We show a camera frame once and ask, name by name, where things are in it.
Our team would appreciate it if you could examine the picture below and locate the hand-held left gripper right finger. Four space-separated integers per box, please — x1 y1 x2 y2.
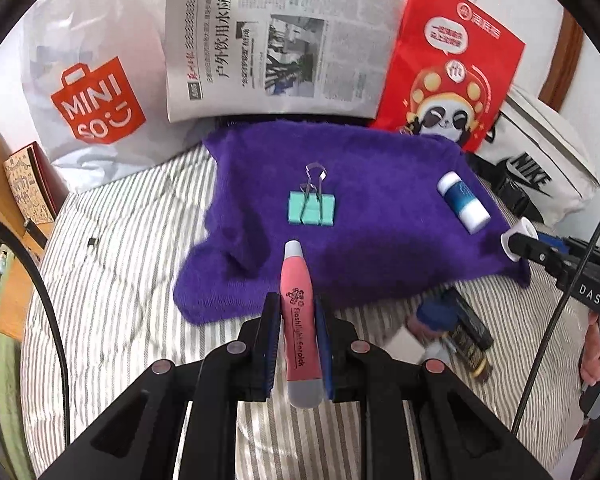
314 296 556 480

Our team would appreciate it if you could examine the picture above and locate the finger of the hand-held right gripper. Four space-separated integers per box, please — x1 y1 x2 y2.
536 232 600 262
509 234 566 286

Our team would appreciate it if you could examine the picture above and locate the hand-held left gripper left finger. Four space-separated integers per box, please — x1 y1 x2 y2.
37 291 284 480

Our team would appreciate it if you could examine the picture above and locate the white tape roll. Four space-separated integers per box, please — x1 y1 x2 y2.
500 218 539 262

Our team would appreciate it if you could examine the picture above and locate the pink flashlight pen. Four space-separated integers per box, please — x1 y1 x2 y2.
278 240 326 408

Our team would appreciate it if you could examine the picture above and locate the white charger plug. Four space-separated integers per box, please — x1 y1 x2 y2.
384 329 453 367

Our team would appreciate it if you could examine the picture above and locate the small blue bottle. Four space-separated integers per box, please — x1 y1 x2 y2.
407 299 457 337

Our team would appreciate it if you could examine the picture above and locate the blue and white bottle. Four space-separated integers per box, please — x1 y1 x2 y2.
436 171 491 233

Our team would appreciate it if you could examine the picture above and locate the white waist bag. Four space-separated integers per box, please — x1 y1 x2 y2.
467 85 600 226

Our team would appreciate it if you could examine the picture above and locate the purple towel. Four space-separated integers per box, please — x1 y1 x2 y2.
172 119 531 328

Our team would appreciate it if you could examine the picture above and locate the teal binder clip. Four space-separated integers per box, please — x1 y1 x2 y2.
286 162 337 227

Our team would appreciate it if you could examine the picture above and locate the striped bed quilt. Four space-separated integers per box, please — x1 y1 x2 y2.
22 147 596 480

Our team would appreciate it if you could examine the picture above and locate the red paper bag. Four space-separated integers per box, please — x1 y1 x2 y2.
367 0 527 153

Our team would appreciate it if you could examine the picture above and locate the wooden bedside table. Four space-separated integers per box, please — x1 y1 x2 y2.
0 200 56 341

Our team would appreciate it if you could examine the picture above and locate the red book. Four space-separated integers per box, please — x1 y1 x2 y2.
30 142 73 211

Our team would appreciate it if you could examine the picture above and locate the green sheet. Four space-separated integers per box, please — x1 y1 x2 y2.
0 330 36 480

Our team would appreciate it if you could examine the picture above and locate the patterned notebook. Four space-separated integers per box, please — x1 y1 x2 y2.
2 144 58 223

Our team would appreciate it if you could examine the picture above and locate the folded newspaper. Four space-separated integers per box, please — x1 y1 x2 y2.
165 0 408 123

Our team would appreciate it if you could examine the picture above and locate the white plastic shopping bag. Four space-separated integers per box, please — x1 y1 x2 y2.
20 0 221 193

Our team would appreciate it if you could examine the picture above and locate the black cable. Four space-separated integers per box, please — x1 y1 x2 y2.
0 210 73 461
510 157 600 436

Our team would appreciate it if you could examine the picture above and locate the brown wooden frame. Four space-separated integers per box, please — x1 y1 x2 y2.
537 7 586 111

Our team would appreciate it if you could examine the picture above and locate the black handle object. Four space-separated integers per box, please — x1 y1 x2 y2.
22 217 48 251

